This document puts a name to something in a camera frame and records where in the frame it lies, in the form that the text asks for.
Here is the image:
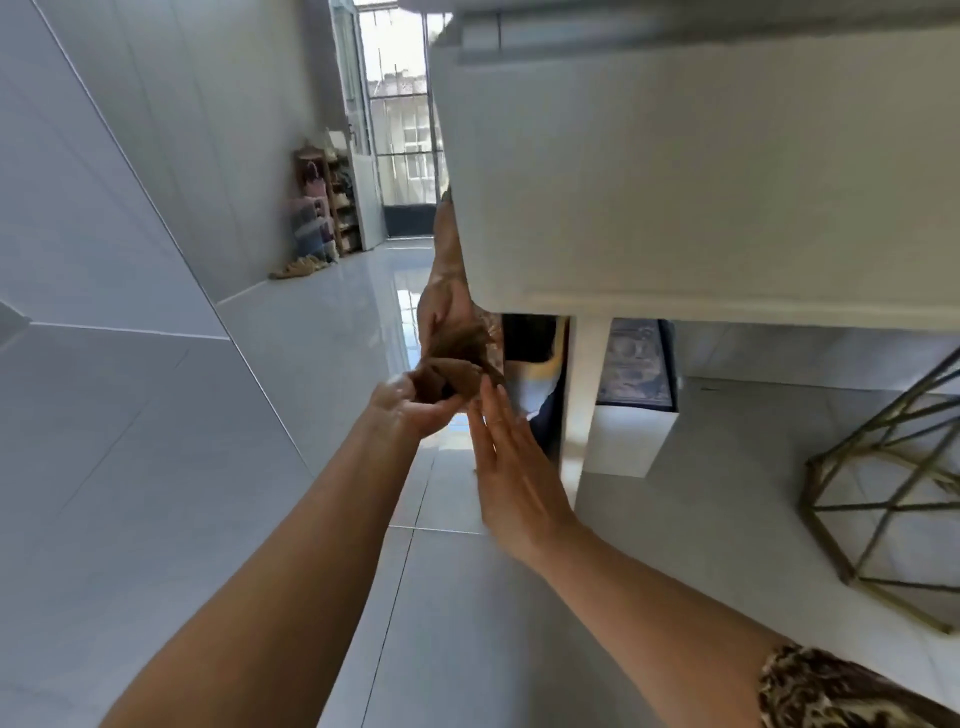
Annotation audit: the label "blue patterned panel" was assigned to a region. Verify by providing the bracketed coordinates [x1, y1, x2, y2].
[597, 318, 679, 412]

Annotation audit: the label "white table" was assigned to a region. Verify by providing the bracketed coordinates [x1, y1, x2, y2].
[427, 0, 960, 511]

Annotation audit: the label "person's right hand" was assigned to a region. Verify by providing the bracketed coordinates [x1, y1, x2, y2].
[465, 373, 582, 565]

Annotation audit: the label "window with metal grille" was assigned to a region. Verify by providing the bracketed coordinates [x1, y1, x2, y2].
[355, 0, 451, 208]

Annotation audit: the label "person's right forearm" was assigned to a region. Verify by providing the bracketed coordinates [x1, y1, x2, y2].
[525, 521, 796, 728]

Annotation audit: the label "brown cloth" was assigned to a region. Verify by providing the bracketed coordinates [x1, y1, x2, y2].
[411, 318, 507, 406]

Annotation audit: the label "beige slippers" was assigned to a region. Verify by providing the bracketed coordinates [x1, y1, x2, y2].
[268, 255, 331, 282]

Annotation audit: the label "white door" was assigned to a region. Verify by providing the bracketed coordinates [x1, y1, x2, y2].
[328, 0, 388, 252]

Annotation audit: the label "gold wire frame stand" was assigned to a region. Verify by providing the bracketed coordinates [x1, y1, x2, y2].
[798, 346, 960, 636]

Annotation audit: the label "wooden shoe rack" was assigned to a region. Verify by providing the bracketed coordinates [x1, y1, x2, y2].
[291, 144, 366, 260]

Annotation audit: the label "person's left hand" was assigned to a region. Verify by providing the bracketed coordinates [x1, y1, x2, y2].
[367, 371, 468, 442]

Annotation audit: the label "leopard print sleeve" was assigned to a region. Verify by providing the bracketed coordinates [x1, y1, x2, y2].
[757, 642, 960, 728]

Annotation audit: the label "another person's forearm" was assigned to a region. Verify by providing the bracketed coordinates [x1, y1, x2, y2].
[432, 189, 474, 285]

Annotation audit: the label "person's left forearm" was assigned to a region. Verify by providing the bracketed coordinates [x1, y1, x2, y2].
[97, 401, 421, 728]

